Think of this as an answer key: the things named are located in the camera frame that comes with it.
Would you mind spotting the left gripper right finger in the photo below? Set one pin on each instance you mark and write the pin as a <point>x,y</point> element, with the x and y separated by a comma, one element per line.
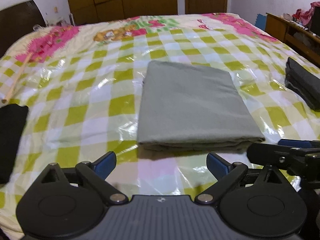
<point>228,178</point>

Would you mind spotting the wooden side desk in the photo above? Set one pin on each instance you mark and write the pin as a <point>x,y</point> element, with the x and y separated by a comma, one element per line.
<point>304,42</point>

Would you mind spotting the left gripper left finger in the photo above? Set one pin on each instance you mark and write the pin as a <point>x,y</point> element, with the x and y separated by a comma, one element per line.
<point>92,175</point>

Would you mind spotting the black folded garment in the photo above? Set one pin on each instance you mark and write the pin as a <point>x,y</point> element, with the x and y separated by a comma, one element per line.
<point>13,120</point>

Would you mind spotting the dark grey folded garment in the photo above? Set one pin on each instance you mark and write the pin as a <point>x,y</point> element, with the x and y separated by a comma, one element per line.
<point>303,83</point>

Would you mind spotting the red clothes pile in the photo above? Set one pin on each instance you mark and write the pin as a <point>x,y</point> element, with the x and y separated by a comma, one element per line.
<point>304,17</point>

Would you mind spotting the dark wooden headboard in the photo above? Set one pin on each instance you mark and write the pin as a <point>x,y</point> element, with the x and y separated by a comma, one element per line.
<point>17,21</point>

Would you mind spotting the wooden stick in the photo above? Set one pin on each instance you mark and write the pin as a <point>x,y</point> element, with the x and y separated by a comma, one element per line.
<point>9,94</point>

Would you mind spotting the grey-green pants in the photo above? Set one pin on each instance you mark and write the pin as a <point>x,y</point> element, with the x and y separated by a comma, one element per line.
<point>193,107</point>

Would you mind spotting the blue foam mat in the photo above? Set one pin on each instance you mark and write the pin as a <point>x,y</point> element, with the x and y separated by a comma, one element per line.
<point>260,21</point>

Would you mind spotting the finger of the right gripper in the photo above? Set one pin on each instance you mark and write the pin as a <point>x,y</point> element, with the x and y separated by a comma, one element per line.
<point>278,155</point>
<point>299,143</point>

